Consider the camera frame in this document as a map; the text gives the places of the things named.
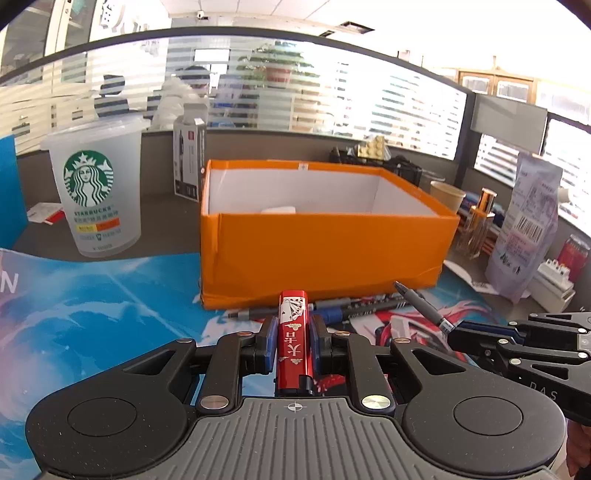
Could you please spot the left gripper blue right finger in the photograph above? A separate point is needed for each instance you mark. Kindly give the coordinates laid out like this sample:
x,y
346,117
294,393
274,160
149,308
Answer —
x,y
321,346

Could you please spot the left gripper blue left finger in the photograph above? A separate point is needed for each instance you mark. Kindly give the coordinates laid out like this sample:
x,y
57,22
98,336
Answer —
x,y
265,346

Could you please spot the red playing card box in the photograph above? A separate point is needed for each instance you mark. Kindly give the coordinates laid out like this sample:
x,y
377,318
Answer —
x,y
294,369

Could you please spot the black marker pen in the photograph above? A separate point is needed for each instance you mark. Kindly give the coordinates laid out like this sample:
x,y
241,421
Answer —
x,y
427,310

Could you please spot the white power bank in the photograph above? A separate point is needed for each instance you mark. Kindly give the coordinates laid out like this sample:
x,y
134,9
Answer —
x,y
280,210

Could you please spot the blue capped black pen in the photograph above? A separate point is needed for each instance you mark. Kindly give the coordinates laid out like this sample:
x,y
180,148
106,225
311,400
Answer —
x,y
339,314

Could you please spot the grey black pen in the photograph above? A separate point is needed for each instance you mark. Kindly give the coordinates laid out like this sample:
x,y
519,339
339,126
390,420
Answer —
x,y
262,312

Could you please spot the white circuit breaker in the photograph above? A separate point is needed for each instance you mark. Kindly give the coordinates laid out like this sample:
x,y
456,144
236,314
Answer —
x,y
551,287

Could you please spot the white round paper card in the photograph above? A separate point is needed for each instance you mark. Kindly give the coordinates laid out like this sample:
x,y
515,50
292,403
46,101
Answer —
x,y
478,286

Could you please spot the red drink can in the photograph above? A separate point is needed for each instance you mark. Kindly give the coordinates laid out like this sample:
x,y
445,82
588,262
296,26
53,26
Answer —
x,y
574,255

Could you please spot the purple white plastic pouch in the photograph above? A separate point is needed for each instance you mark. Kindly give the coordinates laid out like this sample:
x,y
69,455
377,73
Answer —
x,y
529,227

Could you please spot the orange cardboard box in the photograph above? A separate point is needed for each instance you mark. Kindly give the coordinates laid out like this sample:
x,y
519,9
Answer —
x,y
357,230

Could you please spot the gold perfume bottle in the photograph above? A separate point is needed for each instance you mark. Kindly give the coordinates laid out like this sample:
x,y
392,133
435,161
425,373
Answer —
x,y
477,226

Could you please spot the beige paper cup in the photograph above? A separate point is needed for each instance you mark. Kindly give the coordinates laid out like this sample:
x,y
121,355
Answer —
x,y
449,195

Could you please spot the black mesh desk organizer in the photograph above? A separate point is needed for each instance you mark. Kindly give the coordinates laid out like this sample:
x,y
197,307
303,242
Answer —
x,y
398,165

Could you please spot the yellow toy brick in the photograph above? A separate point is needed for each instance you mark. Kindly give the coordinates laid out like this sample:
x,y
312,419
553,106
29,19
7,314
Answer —
x,y
374,148

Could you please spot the black pen box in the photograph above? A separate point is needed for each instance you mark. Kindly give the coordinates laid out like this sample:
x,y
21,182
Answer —
x,y
189,132

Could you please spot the frosted Starbucks plastic cup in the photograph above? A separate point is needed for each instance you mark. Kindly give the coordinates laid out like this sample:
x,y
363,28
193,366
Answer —
x,y
96,168

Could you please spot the red white paper leaflet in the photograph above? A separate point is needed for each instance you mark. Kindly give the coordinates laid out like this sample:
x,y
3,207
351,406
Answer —
x,y
47,213

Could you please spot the blue paper bag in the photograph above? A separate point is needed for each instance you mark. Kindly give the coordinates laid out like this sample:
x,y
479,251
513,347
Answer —
x,y
13,213

